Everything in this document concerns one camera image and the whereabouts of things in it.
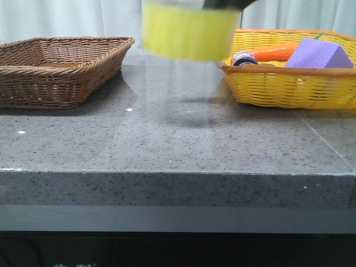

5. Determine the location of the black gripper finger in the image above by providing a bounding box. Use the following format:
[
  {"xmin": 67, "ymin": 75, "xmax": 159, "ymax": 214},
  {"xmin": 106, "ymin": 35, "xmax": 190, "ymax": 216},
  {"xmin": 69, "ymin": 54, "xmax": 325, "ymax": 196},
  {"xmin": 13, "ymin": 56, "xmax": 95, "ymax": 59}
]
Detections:
[{"xmin": 202, "ymin": 0, "xmax": 256, "ymax": 11}]

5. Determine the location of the yellow tape roll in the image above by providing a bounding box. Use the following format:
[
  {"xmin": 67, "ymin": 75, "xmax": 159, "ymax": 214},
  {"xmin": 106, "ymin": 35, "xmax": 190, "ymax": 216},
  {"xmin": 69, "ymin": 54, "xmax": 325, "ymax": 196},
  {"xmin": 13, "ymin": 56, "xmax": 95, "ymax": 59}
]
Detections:
[{"xmin": 141, "ymin": 1, "xmax": 239, "ymax": 61}]

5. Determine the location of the small dark jar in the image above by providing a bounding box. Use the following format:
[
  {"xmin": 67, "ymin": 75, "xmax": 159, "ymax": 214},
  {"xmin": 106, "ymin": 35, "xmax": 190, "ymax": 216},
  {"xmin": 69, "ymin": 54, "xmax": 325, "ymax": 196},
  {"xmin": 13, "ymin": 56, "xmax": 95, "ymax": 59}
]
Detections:
[{"xmin": 231, "ymin": 51, "xmax": 258, "ymax": 66}]

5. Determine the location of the orange toy carrot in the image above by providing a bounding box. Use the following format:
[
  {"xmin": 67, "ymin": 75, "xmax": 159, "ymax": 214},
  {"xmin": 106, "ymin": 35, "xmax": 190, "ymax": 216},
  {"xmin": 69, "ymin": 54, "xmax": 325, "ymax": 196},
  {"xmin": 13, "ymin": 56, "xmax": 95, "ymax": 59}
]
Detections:
[{"xmin": 246, "ymin": 33, "xmax": 326, "ymax": 62}]

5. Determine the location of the purple foam block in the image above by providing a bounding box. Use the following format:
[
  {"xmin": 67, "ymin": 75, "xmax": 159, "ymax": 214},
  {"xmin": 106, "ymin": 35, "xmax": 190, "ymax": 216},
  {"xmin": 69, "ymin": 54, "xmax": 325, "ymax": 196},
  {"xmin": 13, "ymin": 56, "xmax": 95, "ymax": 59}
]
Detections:
[{"xmin": 285, "ymin": 38, "xmax": 354, "ymax": 68}]

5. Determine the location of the yellow woven basket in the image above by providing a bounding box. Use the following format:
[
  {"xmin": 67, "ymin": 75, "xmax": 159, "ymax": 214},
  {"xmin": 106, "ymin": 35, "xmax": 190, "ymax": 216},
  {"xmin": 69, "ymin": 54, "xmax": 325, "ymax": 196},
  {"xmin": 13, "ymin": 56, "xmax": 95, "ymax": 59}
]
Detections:
[{"xmin": 217, "ymin": 28, "xmax": 355, "ymax": 110}]

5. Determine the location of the brown wicker basket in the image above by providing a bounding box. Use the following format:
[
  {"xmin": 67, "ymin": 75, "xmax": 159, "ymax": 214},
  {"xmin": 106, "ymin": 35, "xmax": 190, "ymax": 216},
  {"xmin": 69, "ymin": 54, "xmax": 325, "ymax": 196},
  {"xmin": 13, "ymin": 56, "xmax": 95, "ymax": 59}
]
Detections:
[{"xmin": 1, "ymin": 36, "xmax": 135, "ymax": 109}]

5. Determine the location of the white curtain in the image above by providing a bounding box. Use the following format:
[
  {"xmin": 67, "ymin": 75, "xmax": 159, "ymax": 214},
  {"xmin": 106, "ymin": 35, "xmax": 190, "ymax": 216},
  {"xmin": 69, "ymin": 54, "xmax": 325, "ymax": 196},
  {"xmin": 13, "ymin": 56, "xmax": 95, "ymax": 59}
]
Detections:
[{"xmin": 1, "ymin": 1, "xmax": 355, "ymax": 56}]

